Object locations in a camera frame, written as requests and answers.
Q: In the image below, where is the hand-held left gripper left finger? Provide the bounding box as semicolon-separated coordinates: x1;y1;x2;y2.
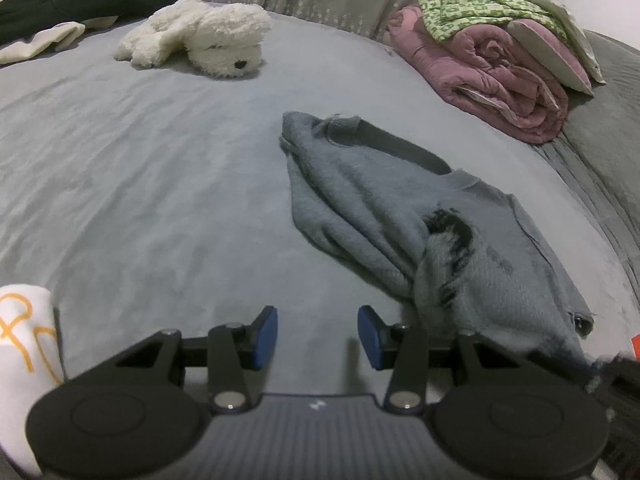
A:
107;305;279;414

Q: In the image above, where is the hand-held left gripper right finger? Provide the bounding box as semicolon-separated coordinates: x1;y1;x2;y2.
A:
357;305;533;414

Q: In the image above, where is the grey knit sweater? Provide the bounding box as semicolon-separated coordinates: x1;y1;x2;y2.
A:
279;111;613;396

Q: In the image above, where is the grey bed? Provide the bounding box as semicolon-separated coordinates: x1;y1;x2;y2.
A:
0;2;640;411

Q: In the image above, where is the white cloth with orange print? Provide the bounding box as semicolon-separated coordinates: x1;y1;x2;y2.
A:
0;284;66;477

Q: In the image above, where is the folded pink quilt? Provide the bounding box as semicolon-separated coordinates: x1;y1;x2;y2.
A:
387;4;571;145

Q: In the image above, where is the grey quilted bedspread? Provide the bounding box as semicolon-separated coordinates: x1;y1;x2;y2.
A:
530;30;640;306

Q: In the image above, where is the white plush dog toy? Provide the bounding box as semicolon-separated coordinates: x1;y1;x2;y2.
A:
115;0;273;80

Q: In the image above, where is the pink and grey pillow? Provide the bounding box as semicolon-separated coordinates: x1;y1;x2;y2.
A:
507;19;596;97

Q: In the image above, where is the green patterned cloth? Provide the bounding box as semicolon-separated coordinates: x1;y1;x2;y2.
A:
416;0;571;45

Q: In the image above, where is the pale grey pillow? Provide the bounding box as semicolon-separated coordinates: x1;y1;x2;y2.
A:
520;0;607;85

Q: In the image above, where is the cream cloth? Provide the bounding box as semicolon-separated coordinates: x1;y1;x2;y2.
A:
0;21;87;65

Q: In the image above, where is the black garment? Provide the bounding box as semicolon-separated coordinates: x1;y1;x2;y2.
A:
0;0;181;46

